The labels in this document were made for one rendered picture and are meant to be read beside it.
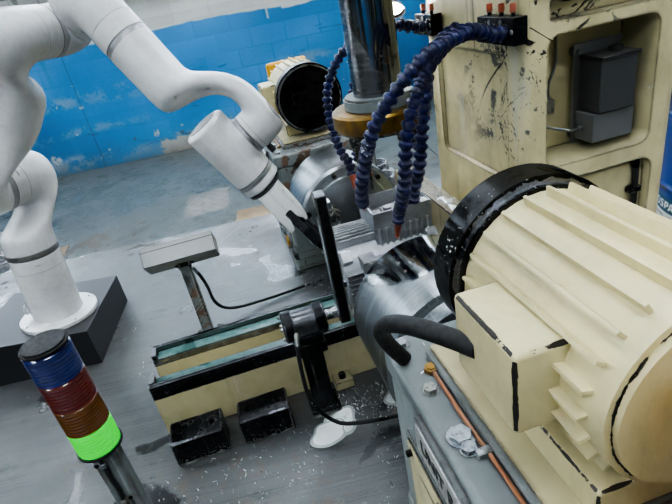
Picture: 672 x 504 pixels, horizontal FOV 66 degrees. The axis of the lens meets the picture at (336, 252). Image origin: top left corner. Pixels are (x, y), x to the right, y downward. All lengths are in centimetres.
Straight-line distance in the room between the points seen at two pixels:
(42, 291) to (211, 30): 526
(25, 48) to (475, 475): 101
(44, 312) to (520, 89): 120
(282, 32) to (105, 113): 228
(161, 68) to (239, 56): 548
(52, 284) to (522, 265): 122
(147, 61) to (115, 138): 586
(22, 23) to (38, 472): 86
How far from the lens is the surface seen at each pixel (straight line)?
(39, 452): 131
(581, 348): 37
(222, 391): 110
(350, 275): 98
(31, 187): 142
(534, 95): 91
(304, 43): 648
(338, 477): 97
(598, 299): 39
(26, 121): 127
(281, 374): 109
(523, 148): 94
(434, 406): 55
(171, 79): 100
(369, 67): 93
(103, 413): 81
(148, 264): 126
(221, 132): 96
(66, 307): 149
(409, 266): 78
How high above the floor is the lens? 156
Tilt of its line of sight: 28 degrees down
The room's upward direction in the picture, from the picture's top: 12 degrees counter-clockwise
